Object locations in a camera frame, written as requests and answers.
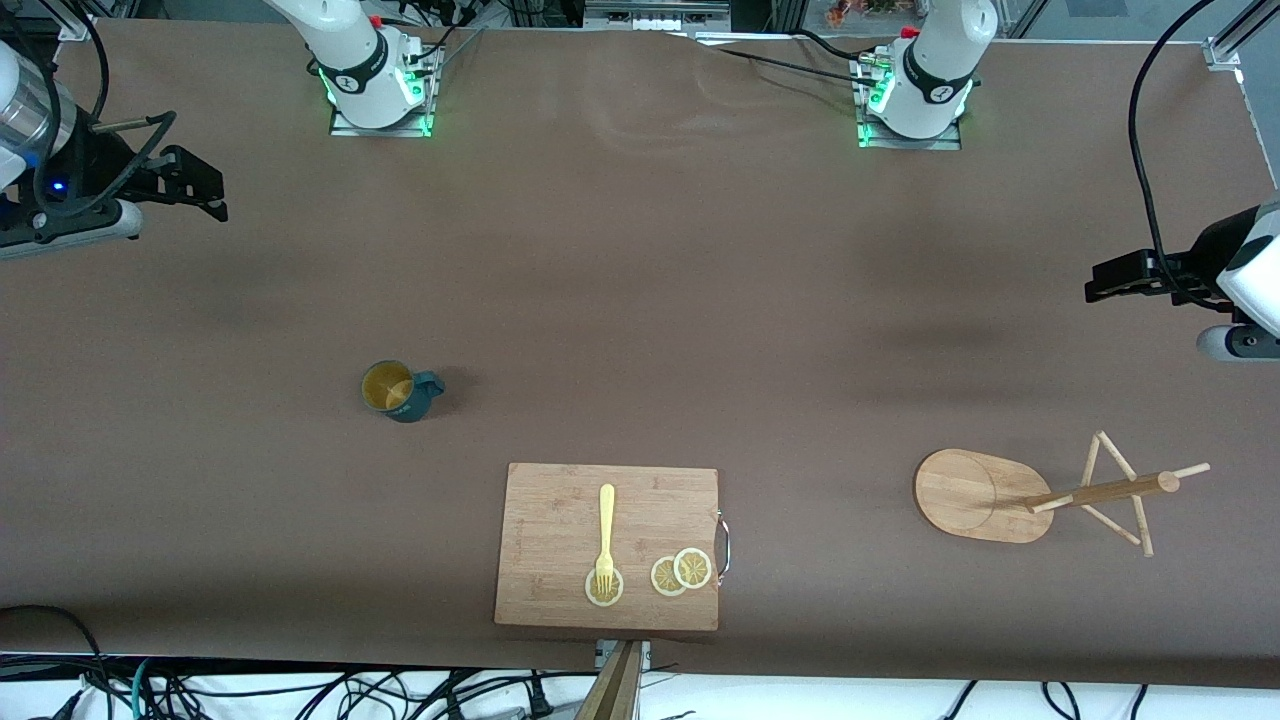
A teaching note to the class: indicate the black power plug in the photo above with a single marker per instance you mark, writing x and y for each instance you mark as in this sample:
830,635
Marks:
540,704

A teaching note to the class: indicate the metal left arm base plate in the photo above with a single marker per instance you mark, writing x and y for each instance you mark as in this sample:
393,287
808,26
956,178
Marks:
950,140

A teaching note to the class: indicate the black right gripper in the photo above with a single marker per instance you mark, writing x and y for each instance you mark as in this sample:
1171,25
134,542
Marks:
100,160

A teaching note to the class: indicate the wooden cup rack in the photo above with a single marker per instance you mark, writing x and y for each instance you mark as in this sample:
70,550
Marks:
970,495

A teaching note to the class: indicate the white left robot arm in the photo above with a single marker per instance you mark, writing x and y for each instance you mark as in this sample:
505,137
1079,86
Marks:
935,70

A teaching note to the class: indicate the bamboo cutting board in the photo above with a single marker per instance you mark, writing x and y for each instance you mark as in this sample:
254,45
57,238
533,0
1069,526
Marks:
550,530

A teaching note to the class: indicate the aluminium frame rail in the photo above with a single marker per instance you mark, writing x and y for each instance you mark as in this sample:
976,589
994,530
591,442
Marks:
1235,40

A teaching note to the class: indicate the lemon slice under fork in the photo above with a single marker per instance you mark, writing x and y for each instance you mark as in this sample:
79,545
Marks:
592,594

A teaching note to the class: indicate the yellow plastic fork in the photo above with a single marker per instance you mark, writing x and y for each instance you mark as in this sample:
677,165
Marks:
606,520

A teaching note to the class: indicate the aluminium frame corner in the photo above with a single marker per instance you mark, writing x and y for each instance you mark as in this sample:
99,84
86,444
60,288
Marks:
78,22

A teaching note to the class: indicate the dark teal mug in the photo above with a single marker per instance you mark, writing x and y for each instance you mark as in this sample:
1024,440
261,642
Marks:
400,392

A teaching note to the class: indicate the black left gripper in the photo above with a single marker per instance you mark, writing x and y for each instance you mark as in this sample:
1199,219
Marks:
1203,255

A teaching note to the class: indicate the wooden post with metal bracket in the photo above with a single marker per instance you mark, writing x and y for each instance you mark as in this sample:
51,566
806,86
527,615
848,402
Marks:
612,690

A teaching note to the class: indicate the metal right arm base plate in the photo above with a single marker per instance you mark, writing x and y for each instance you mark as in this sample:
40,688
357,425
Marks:
345,125

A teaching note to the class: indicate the grey device behind table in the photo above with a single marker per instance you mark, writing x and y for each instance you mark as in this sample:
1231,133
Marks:
655,12

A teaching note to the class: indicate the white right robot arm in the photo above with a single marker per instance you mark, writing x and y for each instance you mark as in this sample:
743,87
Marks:
350,60

